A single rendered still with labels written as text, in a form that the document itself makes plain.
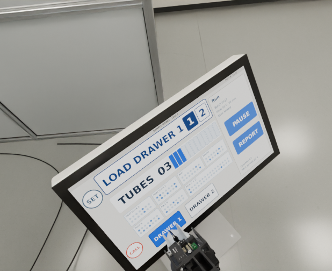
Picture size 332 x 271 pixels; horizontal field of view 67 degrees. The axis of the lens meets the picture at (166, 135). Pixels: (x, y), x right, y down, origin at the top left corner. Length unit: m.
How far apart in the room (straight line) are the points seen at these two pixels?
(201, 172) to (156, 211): 0.14
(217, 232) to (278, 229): 0.37
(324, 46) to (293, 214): 1.55
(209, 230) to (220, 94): 1.14
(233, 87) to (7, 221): 1.74
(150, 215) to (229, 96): 0.34
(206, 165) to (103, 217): 0.26
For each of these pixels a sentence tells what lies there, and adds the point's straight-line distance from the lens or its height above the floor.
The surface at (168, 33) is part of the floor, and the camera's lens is 2.59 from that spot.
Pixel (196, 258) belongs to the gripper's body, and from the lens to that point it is 0.49.
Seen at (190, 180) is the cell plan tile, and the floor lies 1.06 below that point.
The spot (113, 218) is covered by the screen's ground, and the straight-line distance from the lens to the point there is 0.57.
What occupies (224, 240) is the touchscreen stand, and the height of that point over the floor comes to 0.03.
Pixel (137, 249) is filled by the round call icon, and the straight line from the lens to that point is 0.64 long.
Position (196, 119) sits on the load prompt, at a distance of 0.58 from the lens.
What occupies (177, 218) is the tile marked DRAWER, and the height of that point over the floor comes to 1.01.
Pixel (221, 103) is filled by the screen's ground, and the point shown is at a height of 1.15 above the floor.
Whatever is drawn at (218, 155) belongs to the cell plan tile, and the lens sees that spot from 0.63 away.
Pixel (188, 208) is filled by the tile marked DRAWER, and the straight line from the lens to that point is 0.64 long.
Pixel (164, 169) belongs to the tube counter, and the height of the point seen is 1.11.
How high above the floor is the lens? 1.64
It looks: 61 degrees down
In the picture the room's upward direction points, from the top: 8 degrees counter-clockwise
